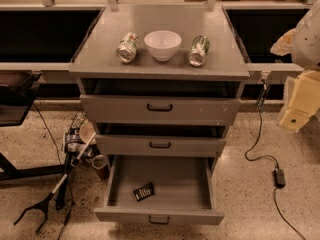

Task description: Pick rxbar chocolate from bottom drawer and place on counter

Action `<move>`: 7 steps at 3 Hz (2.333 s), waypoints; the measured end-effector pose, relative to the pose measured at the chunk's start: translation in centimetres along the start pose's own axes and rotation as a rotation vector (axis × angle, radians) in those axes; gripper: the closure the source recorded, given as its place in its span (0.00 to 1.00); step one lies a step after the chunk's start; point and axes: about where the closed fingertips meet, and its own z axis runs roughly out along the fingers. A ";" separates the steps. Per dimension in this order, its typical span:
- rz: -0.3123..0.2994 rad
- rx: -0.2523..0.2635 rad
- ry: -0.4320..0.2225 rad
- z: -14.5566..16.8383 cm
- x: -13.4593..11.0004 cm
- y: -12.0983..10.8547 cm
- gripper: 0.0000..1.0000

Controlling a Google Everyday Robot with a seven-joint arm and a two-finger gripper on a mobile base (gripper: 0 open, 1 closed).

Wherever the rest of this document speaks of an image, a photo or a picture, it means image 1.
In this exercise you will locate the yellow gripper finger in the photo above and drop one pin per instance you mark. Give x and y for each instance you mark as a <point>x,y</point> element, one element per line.
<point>301,100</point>

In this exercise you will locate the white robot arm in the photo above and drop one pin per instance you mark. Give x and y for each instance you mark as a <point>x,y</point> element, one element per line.
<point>303,44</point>

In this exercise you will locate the grey bottom drawer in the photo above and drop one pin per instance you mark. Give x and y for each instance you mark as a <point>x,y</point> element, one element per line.
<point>183,192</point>

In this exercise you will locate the grey top drawer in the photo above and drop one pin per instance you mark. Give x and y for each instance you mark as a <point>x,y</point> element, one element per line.
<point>160,110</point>

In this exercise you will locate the right green soda can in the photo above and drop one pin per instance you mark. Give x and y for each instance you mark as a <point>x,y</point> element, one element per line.
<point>198,52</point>

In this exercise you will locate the green soda can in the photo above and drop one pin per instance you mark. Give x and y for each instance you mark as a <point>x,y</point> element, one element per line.
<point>198,52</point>
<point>127,49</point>

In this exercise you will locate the white bowl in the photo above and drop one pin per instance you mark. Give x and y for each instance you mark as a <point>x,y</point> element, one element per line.
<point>162,44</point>

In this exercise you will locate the left green soda can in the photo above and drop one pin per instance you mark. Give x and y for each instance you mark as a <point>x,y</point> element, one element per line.
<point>127,49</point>

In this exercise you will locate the brown paper cup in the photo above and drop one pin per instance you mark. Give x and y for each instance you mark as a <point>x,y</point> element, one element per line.
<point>100,165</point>

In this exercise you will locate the tan paper bowl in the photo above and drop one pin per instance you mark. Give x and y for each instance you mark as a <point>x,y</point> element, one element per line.
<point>86,131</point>

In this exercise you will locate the black stand left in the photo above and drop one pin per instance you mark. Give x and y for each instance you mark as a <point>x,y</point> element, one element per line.
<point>17,93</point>

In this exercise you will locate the black power adapter with cable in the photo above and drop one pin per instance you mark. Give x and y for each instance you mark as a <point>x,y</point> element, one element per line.
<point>278,173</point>

